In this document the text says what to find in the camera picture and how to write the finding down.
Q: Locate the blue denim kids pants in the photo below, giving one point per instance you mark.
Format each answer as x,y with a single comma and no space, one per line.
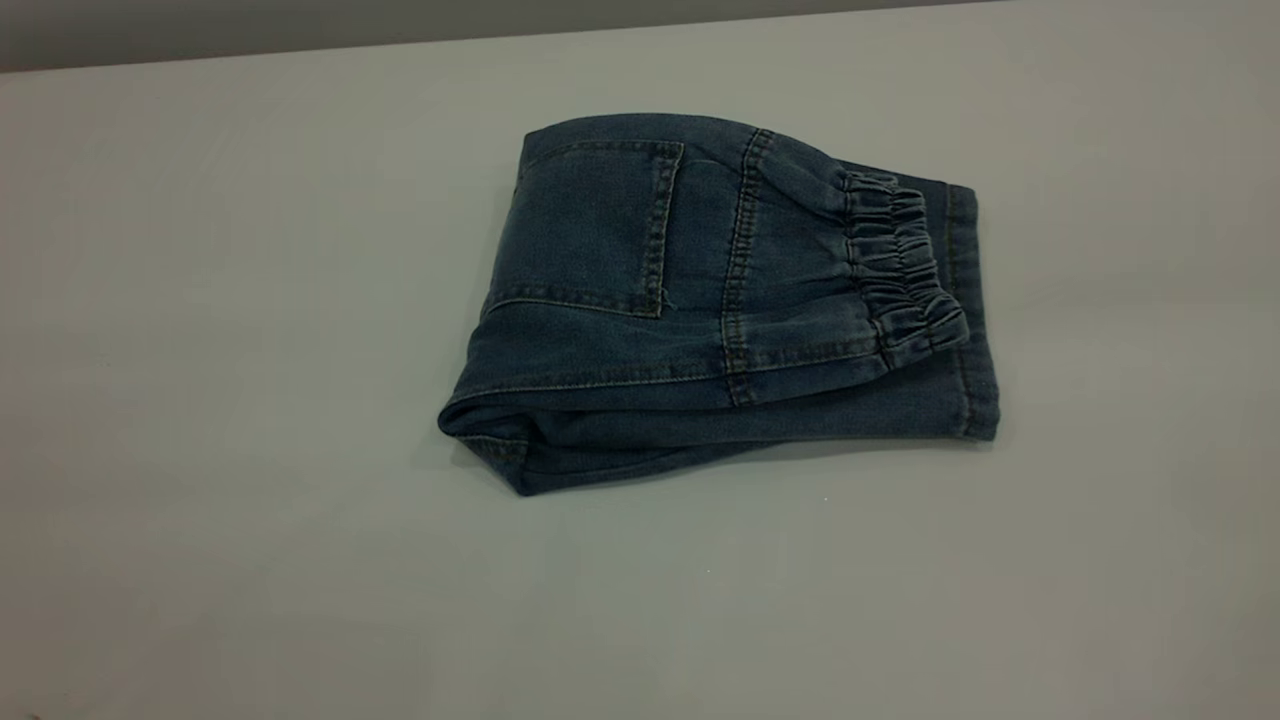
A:
700,330

